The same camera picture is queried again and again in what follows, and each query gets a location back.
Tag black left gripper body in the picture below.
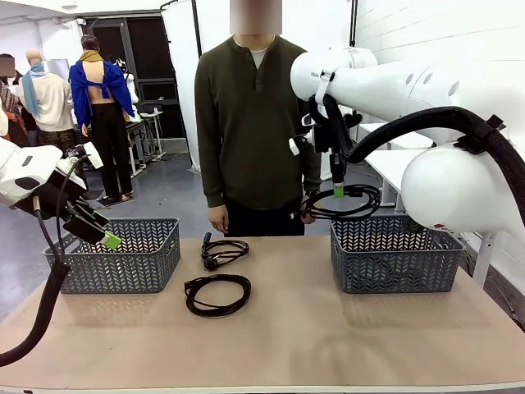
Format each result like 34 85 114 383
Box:
30 176 88 225

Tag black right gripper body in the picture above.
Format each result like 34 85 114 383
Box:
313 124 344 159

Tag black power cable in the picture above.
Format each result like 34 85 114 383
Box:
184 273 252 318
289 184 382 225
200 232 250 271

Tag person's right forearm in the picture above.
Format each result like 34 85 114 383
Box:
203 159 228 208

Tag person's left hand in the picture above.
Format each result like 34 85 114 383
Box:
301 189 320 225

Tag person's right hand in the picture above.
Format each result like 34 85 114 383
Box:
208 204 229 234

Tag grey perforated plastic basket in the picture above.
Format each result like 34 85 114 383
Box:
43 217 181 295
330 213 466 295

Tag white table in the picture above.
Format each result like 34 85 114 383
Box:
356 121 525 288

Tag person in olive shirt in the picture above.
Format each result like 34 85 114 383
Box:
194 34 325 238

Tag mannequin in blue shirt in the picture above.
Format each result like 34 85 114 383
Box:
68 34 136 203

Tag mannequin in beige sweater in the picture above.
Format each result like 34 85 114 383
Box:
20 48 77 152

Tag patterned garment on rack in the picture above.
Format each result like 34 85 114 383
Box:
0 80 28 147

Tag background metal desk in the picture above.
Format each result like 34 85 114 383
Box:
125 110 166 177

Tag black light stand pole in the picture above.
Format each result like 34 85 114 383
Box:
346 0 358 48

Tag background person with blurred face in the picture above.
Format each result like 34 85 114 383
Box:
0 53 26 124

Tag white humanoid figure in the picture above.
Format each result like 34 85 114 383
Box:
113 57 139 118

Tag white backdrop panel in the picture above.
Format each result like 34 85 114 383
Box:
161 0 358 176

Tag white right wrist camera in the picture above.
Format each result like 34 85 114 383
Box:
288 113 317 156

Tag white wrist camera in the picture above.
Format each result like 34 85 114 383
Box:
288 113 317 156
63 142 103 169

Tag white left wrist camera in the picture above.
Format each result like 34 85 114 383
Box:
63 142 103 169

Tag black left arm cable sleeve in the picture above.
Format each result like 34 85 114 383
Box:
0 153 89 368

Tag black arm cable sleeve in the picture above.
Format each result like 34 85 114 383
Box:
0 153 89 368
308 93 525 229

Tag black right arm cable sleeve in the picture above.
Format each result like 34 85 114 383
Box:
308 93 525 229

